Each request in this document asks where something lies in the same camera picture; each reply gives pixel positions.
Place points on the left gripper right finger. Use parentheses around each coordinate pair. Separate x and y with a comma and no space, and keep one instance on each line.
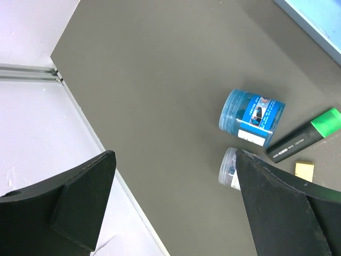
(287,215)

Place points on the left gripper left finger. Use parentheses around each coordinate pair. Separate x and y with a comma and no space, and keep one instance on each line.
(61,215)

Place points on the green highlighter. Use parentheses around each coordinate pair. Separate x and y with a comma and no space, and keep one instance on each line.
(304,136)

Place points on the blue jar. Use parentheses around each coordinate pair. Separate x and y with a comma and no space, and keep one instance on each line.
(251,117)

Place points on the light blue bin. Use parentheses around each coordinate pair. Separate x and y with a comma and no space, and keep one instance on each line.
(319,19)

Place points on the small yellow eraser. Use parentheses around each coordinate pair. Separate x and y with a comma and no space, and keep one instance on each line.
(304,170)

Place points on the grey clear jar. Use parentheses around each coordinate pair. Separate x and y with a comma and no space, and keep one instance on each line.
(228,171)

